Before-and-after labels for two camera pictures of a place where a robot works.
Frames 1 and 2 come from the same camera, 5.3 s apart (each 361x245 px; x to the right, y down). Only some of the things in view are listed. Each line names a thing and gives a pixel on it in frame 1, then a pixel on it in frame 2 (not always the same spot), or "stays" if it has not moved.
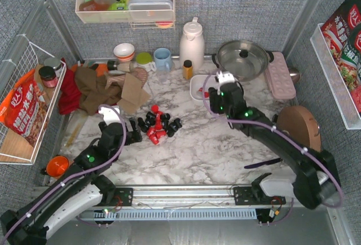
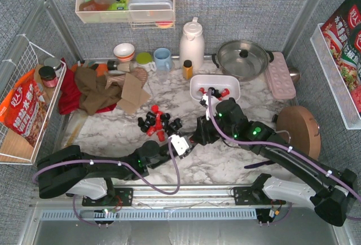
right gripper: [214, 98] → [203, 131]
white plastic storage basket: [199, 84] stays
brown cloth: [92, 91] stays
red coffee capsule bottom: [154, 139] → [161, 135]
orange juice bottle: [188, 69] stays
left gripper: [128, 131] → [174, 128]
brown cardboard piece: [133, 96] stays
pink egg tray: [278, 79] stays
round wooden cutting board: [300, 123] stays
